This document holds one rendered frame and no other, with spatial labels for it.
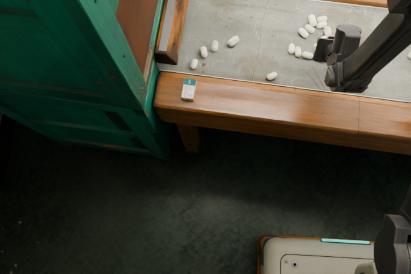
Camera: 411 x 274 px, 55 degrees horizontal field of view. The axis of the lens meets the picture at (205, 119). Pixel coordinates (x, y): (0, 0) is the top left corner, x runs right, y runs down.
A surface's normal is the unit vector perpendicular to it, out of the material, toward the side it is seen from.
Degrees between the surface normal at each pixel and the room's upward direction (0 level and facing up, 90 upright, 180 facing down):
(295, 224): 0
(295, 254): 0
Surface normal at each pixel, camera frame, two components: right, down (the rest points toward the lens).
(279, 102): -0.02, -0.26
